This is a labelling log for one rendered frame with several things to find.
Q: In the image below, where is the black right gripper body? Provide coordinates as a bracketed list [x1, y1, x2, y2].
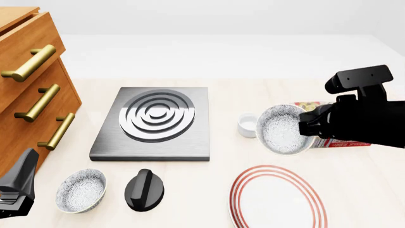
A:
[298, 104, 337, 139]

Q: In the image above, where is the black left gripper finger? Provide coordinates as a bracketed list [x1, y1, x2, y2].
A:
[0, 148, 41, 199]

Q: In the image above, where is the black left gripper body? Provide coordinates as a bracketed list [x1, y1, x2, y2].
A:
[0, 184, 35, 219]

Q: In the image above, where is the patterned grey bowl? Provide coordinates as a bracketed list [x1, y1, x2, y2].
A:
[54, 168, 108, 215]
[255, 104, 318, 156]

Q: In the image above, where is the small white ramekin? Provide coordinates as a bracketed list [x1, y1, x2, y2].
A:
[237, 112, 261, 139]

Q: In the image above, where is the white plate with red rings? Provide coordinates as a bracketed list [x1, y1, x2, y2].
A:
[228, 164, 328, 228]

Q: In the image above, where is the flat black stove plate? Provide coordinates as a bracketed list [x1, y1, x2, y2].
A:
[89, 85, 211, 163]

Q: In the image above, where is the printed food box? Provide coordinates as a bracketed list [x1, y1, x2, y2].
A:
[294, 101, 372, 149]

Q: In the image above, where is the wooden cabinet with drawers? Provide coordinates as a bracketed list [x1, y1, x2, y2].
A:
[0, 6, 83, 179]

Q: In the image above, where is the wooden cabinet drawer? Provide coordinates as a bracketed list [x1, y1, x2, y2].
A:
[0, 11, 66, 114]
[0, 57, 72, 153]
[0, 80, 83, 179]

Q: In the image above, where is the round black stove knob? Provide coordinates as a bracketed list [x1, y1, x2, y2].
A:
[123, 168, 166, 213]

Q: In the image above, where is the brass drawer handle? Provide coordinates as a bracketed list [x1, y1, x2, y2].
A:
[37, 112, 76, 151]
[0, 44, 57, 83]
[13, 83, 61, 124]

